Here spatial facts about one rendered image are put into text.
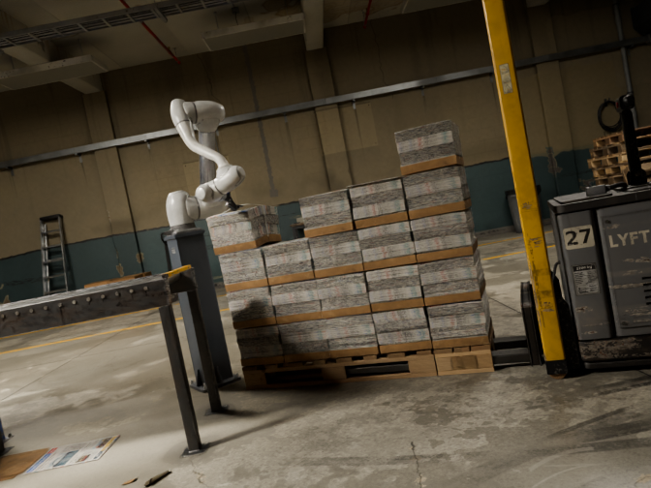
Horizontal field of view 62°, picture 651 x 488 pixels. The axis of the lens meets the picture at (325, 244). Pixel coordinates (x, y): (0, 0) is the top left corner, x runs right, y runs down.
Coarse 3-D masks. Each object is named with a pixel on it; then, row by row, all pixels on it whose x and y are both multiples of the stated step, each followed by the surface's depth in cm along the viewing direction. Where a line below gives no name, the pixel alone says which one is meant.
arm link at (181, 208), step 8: (176, 192) 341; (184, 192) 343; (168, 200) 340; (176, 200) 338; (184, 200) 340; (192, 200) 343; (168, 208) 340; (176, 208) 338; (184, 208) 339; (192, 208) 342; (168, 216) 341; (176, 216) 338; (184, 216) 339; (192, 216) 343; (176, 224) 339; (184, 224) 341
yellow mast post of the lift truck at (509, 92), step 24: (504, 24) 235; (504, 48) 236; (504, 72) 237; (504, 96) 238; (504, 120) 240; (528, 144) 238; (528, 168) 238; (528, 192) 240; (528, 216) 241; (528, 240) 242; (528, 264) 244; (552, 288) 241; (552, 312) 242; (552, 336) 243
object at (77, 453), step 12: (72, 444) 283; (84, 444) 280; (96, 444) 277; (108, 444) 273; (48, 456) 273; (60, 456) 270; (72, 456) 267; (84, 456) 264; (96, 456) 260; (36, 468) 261; (48, 468) 257
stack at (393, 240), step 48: (336, 240) 293; (384, 240) 284; (288, 288) 306; (336, 288) 296; (384, 288) 288; (240, 336) 321; (288, 336) 310; (336, 336) 299; (384, 336) 290; (288, 384) 313
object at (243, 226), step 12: (216, 216) 315; (228, 216) 312; (240, 216) 310; (252, 216) 313; (216, 228) 317; (228, 228) 315; (240, 228) 312; (252, 228) 311; (216, 240) 320; (228, 240) 317; (240, 240) 314; (252, 240) 312
